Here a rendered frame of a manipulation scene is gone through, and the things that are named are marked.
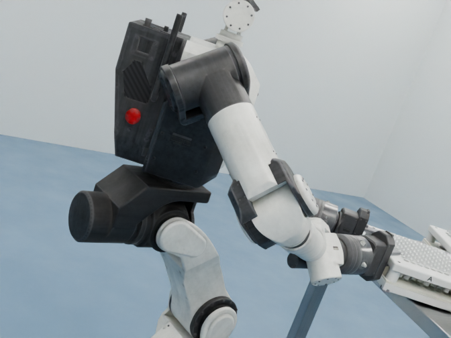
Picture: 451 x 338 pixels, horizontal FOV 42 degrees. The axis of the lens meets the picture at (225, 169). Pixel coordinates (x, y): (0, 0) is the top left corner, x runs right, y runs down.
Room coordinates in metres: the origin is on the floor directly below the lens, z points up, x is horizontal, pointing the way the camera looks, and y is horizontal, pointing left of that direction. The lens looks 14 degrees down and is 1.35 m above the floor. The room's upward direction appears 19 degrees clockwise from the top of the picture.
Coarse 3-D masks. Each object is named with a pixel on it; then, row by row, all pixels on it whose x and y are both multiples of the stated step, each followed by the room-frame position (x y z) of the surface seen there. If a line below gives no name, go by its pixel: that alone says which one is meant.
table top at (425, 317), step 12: (396, 300) 1.31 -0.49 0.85; (408, 300) 1.28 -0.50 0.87; (408, 312) 1.27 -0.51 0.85; (420, 312) 1.24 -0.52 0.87; (432, 312) 1.25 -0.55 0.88; (444, 312) 1.28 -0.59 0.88; (420, 324) 1.22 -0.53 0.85; (432, 324) 1.20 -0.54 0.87; (444, 324) 1.20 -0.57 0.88; (432, 336) 1.18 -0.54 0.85; (444, 336) 1.16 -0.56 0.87
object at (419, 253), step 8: (400, 240) 1.43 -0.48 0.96; (408, 240) 1.46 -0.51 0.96; (408, 248) 1.39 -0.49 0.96; (416, 248) 1.42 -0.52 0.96; (424, 248) 1.44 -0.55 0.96; (432, 248) 1.47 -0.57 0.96; (416, 256) 1.34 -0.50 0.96; (424, 256) 1.37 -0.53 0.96; (432, 256) 1.39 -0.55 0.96; (440, 256) 1.44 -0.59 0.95; (424, 264) 1.32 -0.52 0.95; (432, 264) 1.33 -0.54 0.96; (440, 264) 1.35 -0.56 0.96; (448, 264) 1.37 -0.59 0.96; (416, 280) 1.32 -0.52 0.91
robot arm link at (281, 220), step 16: (272, 192) 0.97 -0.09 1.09; (288, 192) 0.96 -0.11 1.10; (256, 208) 0.96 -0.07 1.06; (272, 208) 0.95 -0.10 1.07; (288, 208) 0.95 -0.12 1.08; (256, 224) 0.95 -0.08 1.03; (272, 224) 0.95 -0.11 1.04; (288, 224) 0.95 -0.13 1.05; (304, 224) 0.96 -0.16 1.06; (256, 240) 0.96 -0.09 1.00; (272, 240) 0.96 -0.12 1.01; (288, 240) 0.96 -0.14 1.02; (304, 240) 0.99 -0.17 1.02; (320, 240) 1.07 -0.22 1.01; (304, 256) 1.06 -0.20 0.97
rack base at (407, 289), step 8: (384, 272) 1.31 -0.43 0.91; (384, 280) 1.27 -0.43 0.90; (400, 280) 1.29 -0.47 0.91; (408, 280) 1.31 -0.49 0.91; (384, 288) 1.26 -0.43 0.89; (392, 288) 1.26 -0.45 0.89; (400, 288) 1.26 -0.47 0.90; (408, 288) 1.27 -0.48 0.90; (416, 288) 1.28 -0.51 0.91; (424, 288) 1.30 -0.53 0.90; (408, 296) 1.27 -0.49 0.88; (416, 296) 1.27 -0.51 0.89; (424, 296) 1.27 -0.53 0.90; (432, 296) 1.27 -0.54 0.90; (440, 296) 1.29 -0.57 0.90; (448, 296) 1.31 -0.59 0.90; (432, 304) 1.27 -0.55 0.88; (440, 304) 1.28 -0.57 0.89; (448, 304) 1.28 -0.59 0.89
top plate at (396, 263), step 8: (392, 256) 1.30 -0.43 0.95; (400, 256) 1.32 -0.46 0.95; (392, 264) 1.27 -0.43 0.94; (400, 264) 1.26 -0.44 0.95; (408, 264) 1.28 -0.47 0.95; (416, 264) 1.31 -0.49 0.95; (400, 272) 1.26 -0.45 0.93; (408, 272) 1.26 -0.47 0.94; (416, 272) 1.27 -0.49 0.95; (424, 272) 1.27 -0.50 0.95; (432, 272) 1.29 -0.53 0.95; (424, 280) 1.27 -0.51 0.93; (432, 280) 1.27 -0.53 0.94; (440, 280) 1.27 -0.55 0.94; (448, 280) 1.28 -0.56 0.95; (448, 288) 1.28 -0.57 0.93
